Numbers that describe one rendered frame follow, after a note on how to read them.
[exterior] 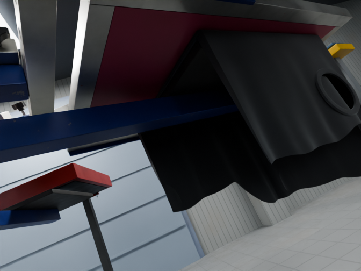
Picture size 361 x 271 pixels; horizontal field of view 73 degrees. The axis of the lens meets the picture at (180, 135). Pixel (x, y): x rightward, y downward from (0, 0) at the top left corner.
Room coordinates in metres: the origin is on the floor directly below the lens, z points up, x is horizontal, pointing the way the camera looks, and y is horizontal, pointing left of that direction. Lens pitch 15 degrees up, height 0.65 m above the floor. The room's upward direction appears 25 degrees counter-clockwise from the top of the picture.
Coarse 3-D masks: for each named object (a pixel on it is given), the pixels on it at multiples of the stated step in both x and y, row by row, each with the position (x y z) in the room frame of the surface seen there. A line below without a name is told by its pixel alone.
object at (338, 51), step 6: (330, 48) 0.85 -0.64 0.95; (336, 48) 0.84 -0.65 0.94; (342, 48) 0.84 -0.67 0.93; (348, 48) 0.87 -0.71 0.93; (354, 48) 0.90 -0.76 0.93; (336, 54) 0.87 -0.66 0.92; (342, 54) 0.90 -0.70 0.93; (336, 60) 0.90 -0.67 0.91; (342, 66) 0.90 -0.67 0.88; (348, 72) 0.91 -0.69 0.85; (348, 78) 0.90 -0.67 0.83; (354, 78) 0.91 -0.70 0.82; (354, 84) 0.90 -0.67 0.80; (360, 90) 0.90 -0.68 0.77; (360, 96) 0.90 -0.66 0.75; (360, 102) 0.91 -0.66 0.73
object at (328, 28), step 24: (120, 24) 0.32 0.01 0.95; (144, 24) 0.35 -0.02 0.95; (168, 24) 0.37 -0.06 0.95; (192, 24) 0.40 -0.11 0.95; (216, 24) 0.43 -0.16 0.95; (240, 24) 0.47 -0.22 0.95; (264, 24) 0.51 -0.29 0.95; (288, 24) 0.56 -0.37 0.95; (312, 24) 0.61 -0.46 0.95; (120, 48) 0.38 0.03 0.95; (144, 48) 0.41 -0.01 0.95; (168, 48) 0.44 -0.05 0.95; (120, 72) 0.44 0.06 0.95; (144, 72) 0.48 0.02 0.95; (168, 72) 0.52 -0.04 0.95; (96, 96) 0.49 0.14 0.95; (120, 96) 0.53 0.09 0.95
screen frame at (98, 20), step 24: (96, 0) 0.27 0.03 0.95; (120, 0) 0.28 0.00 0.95; (144, 0) 0.30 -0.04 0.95; (168, 0) 0.32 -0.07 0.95; (192, 0) 0.34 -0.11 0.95; (264, 0) 0.44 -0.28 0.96; (288, 0) 0.50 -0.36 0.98; (96, 24) 0.30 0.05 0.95; (336, 24) 0.68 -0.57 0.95; (96, 48) 0.35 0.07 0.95; (96, 72) 0.41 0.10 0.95; (72, 96) 0.48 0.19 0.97; (96, 144) 0.76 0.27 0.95
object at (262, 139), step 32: (224, 32) 0.45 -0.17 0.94; (256, 32) 0.51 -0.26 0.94; (224, 64) 0.43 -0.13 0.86; (256, 64) 0.48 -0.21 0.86; (288, 64) 0.55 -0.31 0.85; (320, 64) 0.62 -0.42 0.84; (256, 96) 0.46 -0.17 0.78; (288, 96) 0.51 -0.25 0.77; (320, 96) 0.58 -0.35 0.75; (352, 96) 0.66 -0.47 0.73; (256, 128) 0.43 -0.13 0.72; (288, 128) 0.49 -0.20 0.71; (320, 128) 0.56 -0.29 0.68; (352, 128) 0.61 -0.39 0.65
